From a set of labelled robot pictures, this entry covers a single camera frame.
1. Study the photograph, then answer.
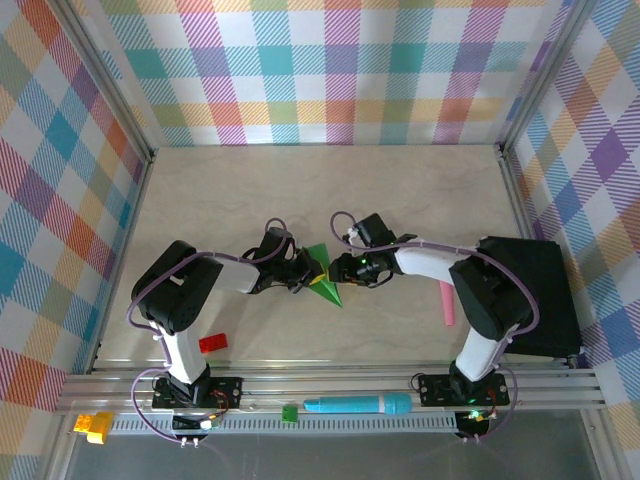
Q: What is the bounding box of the green paper sheet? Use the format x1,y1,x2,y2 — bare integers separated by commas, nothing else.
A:
304,243,344,309

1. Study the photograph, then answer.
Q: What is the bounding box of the pink marker pen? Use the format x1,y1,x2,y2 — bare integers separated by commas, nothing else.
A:
438,280,457,327

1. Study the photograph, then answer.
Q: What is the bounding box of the red toy brick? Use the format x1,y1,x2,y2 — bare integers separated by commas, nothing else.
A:
198,332,229,355

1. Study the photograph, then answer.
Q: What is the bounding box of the teal marker pen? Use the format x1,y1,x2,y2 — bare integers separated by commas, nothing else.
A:
303,392,414,417

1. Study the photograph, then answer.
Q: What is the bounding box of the yellow toy brick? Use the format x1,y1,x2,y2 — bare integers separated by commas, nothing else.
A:
85,410,117,445

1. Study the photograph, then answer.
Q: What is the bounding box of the aluminium frame cross rail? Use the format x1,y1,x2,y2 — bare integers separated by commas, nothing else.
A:
54,367,609,415

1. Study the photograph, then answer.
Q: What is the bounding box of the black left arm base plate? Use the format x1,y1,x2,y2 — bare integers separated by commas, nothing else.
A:
152,375,245,409

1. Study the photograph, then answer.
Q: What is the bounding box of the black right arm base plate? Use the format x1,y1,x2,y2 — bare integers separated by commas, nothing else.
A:
417,372,511,407

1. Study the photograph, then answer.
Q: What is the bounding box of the grey slotted cable duct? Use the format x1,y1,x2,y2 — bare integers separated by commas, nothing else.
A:
107,416,461,437

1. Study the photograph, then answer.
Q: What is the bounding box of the aluminium table side rail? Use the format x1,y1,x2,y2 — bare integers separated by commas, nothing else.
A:
87,147,157,375
497,143,594,371

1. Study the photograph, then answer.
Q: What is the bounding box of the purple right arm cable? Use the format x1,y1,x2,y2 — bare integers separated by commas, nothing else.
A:
329,210,541,444

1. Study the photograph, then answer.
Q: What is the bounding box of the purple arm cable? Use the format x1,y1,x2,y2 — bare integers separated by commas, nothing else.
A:
128,217,296,446
329,210,541,444

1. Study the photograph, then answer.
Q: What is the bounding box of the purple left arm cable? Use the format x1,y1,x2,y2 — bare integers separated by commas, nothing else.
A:
128,217,296,446

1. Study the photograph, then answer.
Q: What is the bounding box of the aluminium frame post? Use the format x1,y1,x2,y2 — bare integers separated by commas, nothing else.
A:
49,0,157,162
494,0,604,157

